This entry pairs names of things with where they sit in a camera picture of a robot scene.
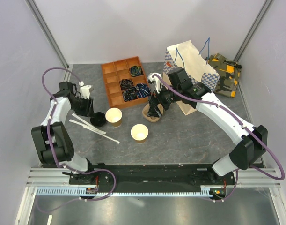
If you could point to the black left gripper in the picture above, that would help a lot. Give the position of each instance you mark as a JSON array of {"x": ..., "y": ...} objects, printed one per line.
[{"x": 88, "y": 110}]

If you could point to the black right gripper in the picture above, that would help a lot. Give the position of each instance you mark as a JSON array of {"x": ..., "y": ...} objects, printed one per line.
[{"x": 153, "y": 100}]

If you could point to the cardboard cup carrier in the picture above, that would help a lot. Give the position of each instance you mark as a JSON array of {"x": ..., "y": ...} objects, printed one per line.
[{"x": 153, "y": 111}]

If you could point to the black plastic cup lid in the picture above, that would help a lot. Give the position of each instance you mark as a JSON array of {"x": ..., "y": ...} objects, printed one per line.
[{"x": 98, "y": 120}]

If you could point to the paper cup front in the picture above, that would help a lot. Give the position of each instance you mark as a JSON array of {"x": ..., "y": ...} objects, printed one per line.
[{"x": 139, "y": 133}]

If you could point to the paper cup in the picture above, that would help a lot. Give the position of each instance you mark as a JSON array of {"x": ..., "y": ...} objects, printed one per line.
[
  {"x": 114, "y": 117},
  {"x": 139, "y": 133}
]

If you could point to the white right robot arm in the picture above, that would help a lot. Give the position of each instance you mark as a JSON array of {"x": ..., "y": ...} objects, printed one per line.
[{"x": 249, "y": 140}]

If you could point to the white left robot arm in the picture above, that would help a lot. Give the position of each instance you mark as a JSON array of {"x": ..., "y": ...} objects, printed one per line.
[{"x": 51, "y": 139}]

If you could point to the checkered paper takeout bag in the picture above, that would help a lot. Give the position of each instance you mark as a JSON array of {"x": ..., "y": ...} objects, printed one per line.
[{"x": 185, "y": 55}]

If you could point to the wrapped straw upper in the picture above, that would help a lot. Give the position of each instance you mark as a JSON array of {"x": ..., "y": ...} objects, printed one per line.
[{"x": 81, "y": 119}]

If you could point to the blue striped rolled sock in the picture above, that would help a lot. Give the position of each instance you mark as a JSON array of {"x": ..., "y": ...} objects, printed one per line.
[{"x": 143, "y": 90}]

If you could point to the black patterned rolled sock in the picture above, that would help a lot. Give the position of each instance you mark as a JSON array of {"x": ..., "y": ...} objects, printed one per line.
[{"x": 130, "y": 94}]

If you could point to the wrapped straw middle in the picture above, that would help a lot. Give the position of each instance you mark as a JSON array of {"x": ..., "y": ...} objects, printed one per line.
[{"x": 81, "y": 124}]

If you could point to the paper cup near tray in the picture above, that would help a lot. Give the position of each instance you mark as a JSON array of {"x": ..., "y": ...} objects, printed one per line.
[{"x": 114, "y": 117}]

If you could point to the dark rolled sock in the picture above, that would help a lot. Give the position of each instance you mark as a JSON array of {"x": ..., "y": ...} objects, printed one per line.
[{"x": 126, "y": 84}]

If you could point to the green blue rolled sock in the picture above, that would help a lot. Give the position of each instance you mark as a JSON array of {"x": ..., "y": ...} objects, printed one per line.
[{"x": 135, "y": 71}]

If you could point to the orange compartment tray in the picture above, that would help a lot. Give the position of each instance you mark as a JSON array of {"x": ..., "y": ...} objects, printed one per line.
[{"x": 113, "y": 73}]

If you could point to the camouflage cloth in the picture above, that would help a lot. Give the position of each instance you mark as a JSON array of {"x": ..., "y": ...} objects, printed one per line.
[{"x": 229, "y": 72}]

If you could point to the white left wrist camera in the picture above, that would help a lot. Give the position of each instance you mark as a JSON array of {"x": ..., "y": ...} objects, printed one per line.
[{"x": 85, "y": 90}]

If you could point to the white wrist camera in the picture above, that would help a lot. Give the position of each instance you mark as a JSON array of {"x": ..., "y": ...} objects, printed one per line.
[
  {"x": 85, "y": 90},
  {"x": 154, "y": 79}
]

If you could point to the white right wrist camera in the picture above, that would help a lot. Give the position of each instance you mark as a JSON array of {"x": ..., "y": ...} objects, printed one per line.
[{"x": 154, "y": 79}]

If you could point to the grey slotted cable duct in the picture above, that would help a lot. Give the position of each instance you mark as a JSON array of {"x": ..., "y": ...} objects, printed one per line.
[{"x": 85, "y": 192}]

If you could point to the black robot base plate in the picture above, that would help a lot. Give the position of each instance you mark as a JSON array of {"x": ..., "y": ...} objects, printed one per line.
[{"x": 149, "y": 178}]

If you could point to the aluminium frame rail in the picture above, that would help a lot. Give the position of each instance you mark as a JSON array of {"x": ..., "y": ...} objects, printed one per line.
[{"x": 60, "y": 177}]

